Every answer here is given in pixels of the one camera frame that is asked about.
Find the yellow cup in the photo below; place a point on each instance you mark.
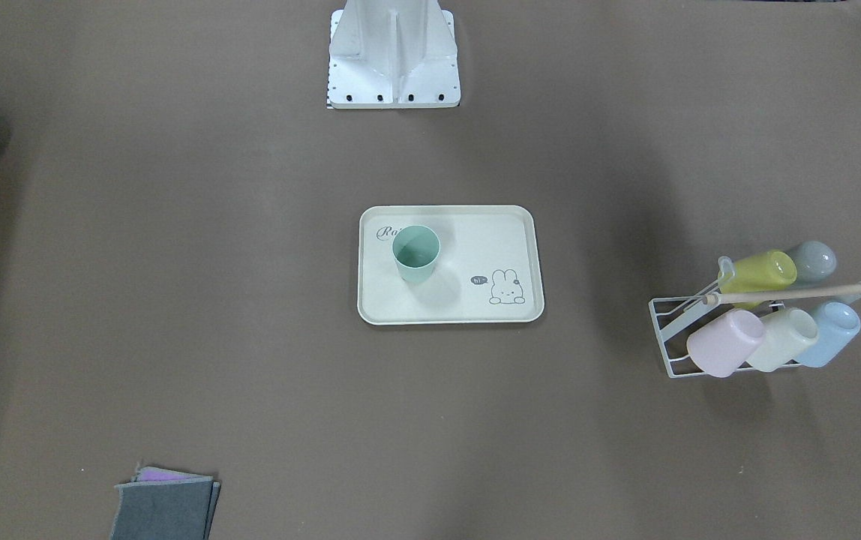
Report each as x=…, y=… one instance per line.
x=770, y=270

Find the white rabbit tray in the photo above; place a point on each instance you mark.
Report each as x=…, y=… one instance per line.
x=487, y=271

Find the light blue cup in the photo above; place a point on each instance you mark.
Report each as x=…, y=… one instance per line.
x=838, y=324

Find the white wire cup rack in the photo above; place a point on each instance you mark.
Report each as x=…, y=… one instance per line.
x=675, y=318

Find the pale white-green cup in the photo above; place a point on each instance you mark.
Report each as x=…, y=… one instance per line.
x=787, y=333

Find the grey cup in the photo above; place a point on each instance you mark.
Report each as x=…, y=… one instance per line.
x=814, y=262

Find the green cup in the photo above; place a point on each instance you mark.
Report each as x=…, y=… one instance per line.
x=415, y=250

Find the grey folded cloth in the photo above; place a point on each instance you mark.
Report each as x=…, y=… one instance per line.
x=166, y=509

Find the purple cloth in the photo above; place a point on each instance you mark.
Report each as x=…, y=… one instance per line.
x=157, y=474

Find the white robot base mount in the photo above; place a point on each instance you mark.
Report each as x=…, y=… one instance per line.
x=392, y=55

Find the pink cup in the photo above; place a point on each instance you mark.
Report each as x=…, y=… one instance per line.
x=719, y=348

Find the wooden rack handle rod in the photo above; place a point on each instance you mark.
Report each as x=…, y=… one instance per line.
x=717, y=298

